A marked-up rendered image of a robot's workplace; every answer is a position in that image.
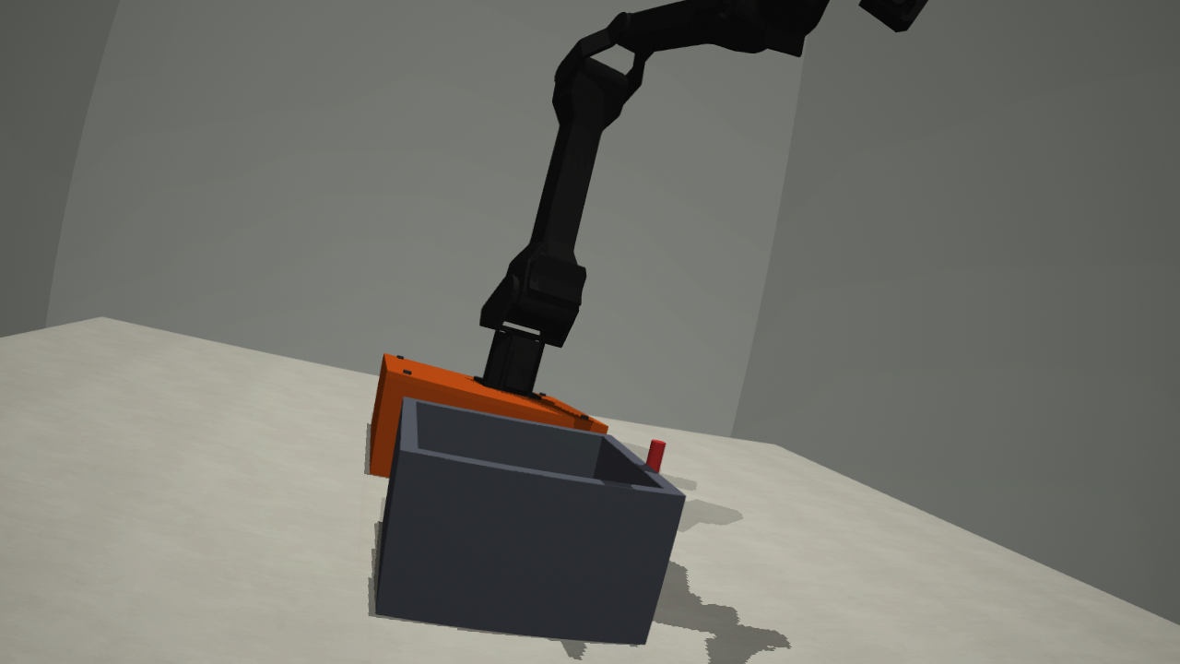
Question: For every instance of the dark red peg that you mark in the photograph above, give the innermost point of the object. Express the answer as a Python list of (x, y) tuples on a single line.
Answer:
[(656, 451)]

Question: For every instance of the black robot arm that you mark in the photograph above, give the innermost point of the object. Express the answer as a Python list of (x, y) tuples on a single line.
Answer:
[(543, 286)]

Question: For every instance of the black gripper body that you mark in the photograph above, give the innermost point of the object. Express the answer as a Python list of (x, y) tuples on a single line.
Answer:
[(898, 19)]

